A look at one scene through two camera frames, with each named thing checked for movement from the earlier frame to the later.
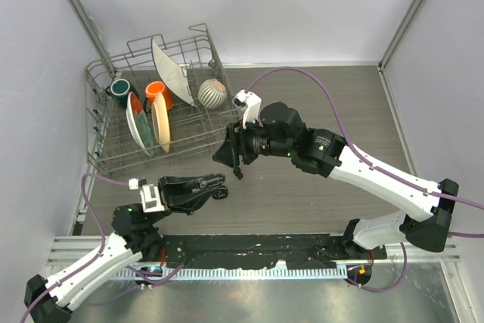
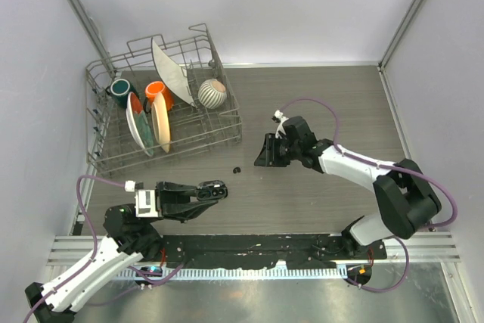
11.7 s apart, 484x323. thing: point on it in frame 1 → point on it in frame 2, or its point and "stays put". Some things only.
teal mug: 119,91 stays put
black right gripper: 236,144 → 268,156
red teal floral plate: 138,123 stays put
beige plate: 161,122 stays put
